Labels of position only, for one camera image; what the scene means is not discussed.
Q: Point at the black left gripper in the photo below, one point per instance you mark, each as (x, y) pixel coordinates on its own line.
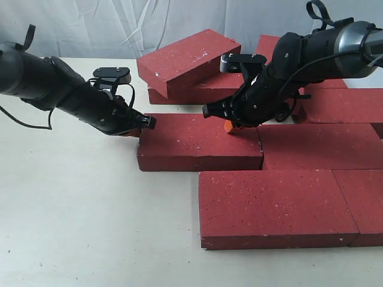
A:
(106, 111)

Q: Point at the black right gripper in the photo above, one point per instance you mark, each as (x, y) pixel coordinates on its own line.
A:
(261, 98)

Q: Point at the red brick large front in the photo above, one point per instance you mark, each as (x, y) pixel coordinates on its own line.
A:
(192, 143)

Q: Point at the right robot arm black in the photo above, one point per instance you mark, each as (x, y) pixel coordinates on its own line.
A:
(349, 50)

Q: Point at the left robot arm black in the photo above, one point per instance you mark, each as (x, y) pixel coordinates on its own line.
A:
(50, 83)

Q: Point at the red brick under tilted brick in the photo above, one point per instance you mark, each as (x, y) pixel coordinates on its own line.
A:
(212, 89)

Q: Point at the white backdrop cloth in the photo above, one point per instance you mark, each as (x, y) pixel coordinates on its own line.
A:
(130, 29)

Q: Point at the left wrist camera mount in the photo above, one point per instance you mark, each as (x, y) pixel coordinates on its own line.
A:
(108, 77)

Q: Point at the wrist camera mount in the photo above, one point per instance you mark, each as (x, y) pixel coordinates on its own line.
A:
(249, 65)
(108, 77)

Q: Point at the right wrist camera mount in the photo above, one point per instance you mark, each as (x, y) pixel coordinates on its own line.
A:
(249, 65)

